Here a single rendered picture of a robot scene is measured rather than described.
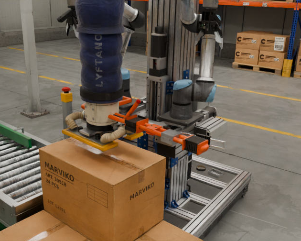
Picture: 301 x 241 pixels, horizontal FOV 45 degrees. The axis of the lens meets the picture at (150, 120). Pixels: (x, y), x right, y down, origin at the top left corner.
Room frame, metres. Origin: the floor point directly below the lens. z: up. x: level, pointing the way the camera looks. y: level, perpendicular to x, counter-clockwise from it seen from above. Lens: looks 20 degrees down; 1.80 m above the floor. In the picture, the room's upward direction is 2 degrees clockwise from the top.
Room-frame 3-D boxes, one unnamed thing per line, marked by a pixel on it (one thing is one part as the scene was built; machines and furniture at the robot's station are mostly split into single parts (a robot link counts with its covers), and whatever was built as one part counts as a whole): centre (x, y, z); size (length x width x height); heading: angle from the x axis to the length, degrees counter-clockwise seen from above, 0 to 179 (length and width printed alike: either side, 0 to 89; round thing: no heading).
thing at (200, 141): (1.41, -0.19, 1.18); 0.08 x 0.07 x 0.05; 49
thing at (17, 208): (2.04, 0.55, 0.58); 0.70 x 0.03 x 0.06; 141
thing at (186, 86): (2.19, -0.20, 1.20); 0.13 x 0.12 x 0.14; 81
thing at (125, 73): (2.48, 0.22, 1.20); 0.13 x 0.12 x 0.14; 37
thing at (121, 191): (1.81, 0.27, 0.74); 0.60 x 0.40 x 0.40; 51
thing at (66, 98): (2.79, 0.68, 0.50); 0.07 x 0.07 x 1.00; 51
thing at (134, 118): (1.64, 0.07, 1.18); 0.10 x 0.08 x 0.06; 139
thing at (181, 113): (2.19, -0.20, 1.09); 0.15 x 0.15 x 0.10
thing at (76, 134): (1.74, 0.32, 1.08); 0.34 x 0.10 x 0.05; 49
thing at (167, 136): (1.50, -0.10, 1.17); 0.07 x 0.07 x 0.04; 49
